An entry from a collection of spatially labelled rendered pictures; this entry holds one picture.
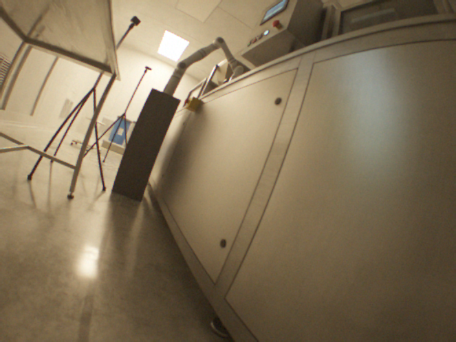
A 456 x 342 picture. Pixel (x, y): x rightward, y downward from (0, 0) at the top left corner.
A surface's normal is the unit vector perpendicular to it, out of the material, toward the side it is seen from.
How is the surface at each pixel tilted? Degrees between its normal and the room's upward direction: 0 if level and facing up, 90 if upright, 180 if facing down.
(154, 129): 90
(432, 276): 90
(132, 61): 90
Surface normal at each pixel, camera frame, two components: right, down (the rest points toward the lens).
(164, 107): 0.34, 0.11
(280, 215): -0.81, -0.33
